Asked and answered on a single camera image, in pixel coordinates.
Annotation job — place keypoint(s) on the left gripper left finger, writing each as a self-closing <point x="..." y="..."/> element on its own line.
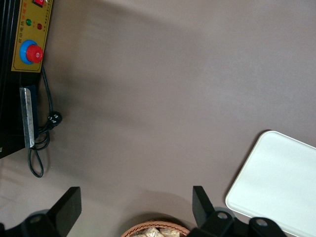
<point x="66" y="209"/>

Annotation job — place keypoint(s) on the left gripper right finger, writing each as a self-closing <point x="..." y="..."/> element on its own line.
<point x="203" y="212"/>

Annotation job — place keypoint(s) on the beige rectangular tray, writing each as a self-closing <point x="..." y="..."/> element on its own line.
<point x="276" y="177"/>

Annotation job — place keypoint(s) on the clear-wrapped crispy snack pack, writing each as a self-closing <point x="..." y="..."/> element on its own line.
<point x="170" y="233"/>
<point x="148" y="233"/>

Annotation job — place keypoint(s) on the round wicker basket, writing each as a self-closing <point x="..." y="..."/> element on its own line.
<point x="128" y="232"/>

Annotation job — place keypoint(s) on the black yellow-panel control box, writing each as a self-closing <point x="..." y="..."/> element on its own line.
<point x="7" y="98"/>

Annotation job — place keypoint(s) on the red emergency stop button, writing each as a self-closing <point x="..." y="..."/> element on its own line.
<point x="34" y="53"/>

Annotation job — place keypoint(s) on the silver metal bracket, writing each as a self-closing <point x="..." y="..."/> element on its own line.
<point x="27" y="116"/>

